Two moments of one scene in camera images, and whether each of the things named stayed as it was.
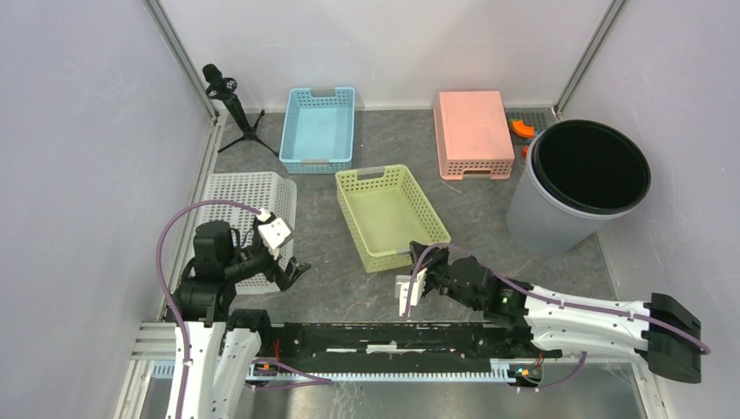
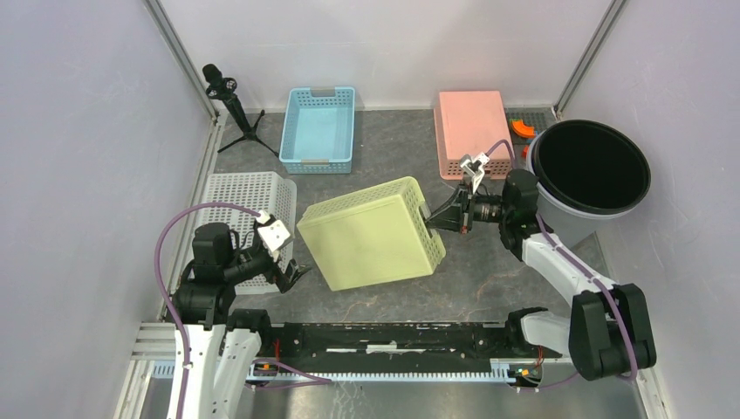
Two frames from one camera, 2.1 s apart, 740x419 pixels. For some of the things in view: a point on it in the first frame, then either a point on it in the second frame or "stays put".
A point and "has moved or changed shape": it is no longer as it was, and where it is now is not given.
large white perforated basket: x=261 y=190 stays put
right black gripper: x=429 y=259 to x=455 y=216
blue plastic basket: x=318 y=132 stays put
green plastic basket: x=386 y=211 has moved or changed shape
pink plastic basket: x=473 y=136 stays put
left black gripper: x=273 y=271 stays put
